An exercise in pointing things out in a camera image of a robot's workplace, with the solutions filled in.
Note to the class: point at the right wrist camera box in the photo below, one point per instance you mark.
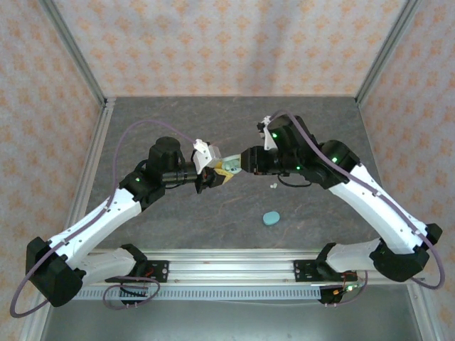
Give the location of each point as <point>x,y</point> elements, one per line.
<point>266,140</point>

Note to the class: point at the grey metal lower panel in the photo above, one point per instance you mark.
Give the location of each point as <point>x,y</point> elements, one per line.
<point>231,319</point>

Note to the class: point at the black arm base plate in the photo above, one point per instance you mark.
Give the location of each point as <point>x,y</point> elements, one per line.
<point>302,271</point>
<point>161,271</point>

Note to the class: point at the black mounting bracket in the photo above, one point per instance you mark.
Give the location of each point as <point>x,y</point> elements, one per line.
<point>133,302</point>
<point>328,300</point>

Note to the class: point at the aluminium side rail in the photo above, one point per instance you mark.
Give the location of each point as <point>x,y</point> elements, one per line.
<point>101,124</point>

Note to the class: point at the blue earbud charging case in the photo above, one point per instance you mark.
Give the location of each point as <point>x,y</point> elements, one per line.
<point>271,218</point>

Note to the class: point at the pale green earbud charging case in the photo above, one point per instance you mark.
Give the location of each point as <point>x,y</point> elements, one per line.
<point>226,167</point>

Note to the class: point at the small circuit board with LED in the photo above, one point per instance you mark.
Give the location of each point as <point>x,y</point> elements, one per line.
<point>352,287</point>

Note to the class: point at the aluminium frame post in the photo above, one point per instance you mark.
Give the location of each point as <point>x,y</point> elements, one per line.
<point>386,53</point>
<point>75,53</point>

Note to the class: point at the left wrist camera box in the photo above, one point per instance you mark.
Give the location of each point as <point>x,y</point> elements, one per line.
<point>204,156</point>

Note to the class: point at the wide aluminium base rail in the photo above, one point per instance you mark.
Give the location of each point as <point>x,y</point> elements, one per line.
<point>231,266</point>

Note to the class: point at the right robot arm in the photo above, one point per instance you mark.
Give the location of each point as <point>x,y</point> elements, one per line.
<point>384,213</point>

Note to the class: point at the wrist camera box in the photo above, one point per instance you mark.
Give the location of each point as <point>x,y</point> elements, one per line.
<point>204,156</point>
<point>266,140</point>

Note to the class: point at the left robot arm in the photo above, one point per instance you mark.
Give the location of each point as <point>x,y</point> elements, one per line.
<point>96,223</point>

